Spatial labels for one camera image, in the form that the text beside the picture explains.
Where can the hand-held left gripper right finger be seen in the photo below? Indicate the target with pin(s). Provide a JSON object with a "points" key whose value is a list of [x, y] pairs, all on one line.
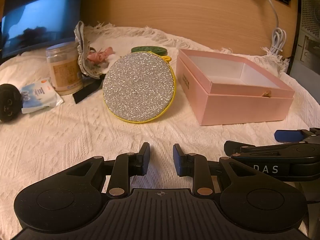
{"points": [[178, 160]]}

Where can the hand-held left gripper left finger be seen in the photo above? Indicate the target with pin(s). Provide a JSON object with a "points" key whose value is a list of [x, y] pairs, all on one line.
{"points": [[146, 158]]}

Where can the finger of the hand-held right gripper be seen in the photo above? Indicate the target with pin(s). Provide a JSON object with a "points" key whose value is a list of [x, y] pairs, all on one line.
{"points": [[262, 150], [287, 135]]}

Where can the pink cardboard box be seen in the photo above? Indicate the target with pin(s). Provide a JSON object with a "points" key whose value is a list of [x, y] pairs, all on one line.
{"points": [[237, 107]]}

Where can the round glitter yellow sponge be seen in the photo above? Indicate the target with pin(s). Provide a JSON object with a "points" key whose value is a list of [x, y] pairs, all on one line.
{"points": [[138, 87]]}

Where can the pink scrunchie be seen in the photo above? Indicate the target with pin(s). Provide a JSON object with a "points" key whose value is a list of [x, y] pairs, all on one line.
{"points": [[97, 56]]}

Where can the black plush toy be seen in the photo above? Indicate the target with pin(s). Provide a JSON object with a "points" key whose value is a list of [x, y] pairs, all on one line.
{"points": [[8, 102]]}

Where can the white knitted blanket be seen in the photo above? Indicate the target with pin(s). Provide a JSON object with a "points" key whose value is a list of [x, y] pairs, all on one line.
{"points": [[75, 135]]}

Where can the grey computer tower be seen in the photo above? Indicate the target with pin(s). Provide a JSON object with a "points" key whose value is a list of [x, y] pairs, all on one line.
{"points": [[308, 30]]}

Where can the green lidded jar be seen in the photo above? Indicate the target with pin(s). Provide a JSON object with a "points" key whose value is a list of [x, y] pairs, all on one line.
{"points": [[147, 49]]}

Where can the clear jar of beige powder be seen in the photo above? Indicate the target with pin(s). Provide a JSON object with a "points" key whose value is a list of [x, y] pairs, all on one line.
{"points": [[63, 72]]}

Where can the blue white wipes packet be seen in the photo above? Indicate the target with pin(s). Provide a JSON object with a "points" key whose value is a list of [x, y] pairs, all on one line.
{"points": [[40, 92]]}

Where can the dark computer monitor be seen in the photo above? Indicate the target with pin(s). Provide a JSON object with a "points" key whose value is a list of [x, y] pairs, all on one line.
{"points": [[37, 17]]}

